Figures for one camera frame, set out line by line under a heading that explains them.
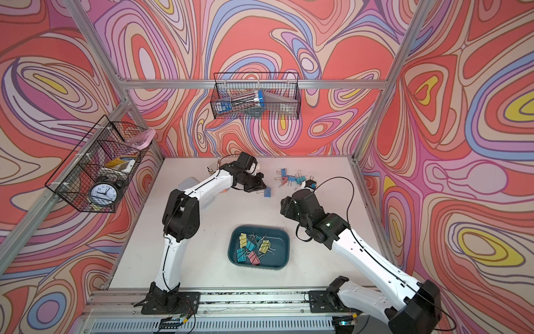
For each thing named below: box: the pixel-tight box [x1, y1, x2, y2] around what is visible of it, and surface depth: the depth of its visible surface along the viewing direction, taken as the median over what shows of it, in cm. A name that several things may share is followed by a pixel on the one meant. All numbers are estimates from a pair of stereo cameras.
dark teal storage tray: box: [227, 224, 291, 270], surface depth 86 cm
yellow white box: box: [104, 155, 137, 174], surface depth 76 cm
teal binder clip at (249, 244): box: [245, 235, 256, 252], surface depth 88 cm
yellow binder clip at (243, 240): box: [239, 232, 247, 249], surface depth 86 cm
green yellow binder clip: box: [257, 239, 277, 259], surface depth 87 cm
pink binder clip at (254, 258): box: [248, 251, 261, 266], surface depth 84 cm
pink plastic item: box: [126, 128, 157, 150], surface depth 83 cm
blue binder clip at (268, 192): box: [264, 186, 272, 198], surface depth 99 cm
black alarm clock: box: [89, 176, 124, 209], surface depth 69 cm
